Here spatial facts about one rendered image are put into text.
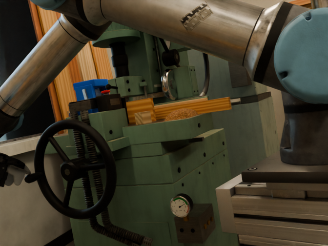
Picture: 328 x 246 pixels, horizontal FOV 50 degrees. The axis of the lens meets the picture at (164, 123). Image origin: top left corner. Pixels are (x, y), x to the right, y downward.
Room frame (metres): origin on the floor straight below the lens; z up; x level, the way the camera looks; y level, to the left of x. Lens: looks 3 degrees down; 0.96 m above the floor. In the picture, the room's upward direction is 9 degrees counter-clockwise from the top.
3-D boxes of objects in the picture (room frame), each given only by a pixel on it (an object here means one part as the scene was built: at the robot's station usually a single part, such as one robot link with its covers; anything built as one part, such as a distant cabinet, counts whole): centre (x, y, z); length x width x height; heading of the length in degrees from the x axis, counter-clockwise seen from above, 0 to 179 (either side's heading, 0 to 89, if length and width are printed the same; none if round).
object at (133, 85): (1.32, 0.11, 1.03); 0.14 x 0.07 x 0.09; 153
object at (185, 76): (1.40, -0.10, 1.02); 0.09 x 0.07 x 0.12; 63
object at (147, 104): (1.22, 0.12, 0.94); 0.21 x 0.01 x 0.08; 63
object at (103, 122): (1.13, 0.21, 0.91); 0.15 x 0.14 x 0.09; 63
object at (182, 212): (1.00, -0.01, 0.65); 0.06 x 0.04 x 0.08; 63
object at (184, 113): (1.11, -0.06, 0.91); 0.12 x 0.09 x 0.03; 153
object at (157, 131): (1.21, 0.17, 0.87); 0.61 x 0.30 x 0.06; 63
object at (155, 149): (1.25, 0.15, 0.82); 0.40 x 0.21 x 0.04; 63
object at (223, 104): (1.27, 0.06, 0.92); 0.62 x 0.02 x 0.04; 63
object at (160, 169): (1.41, 0.07, 0.76); 0.57 x 0.45 x 0.09; 153
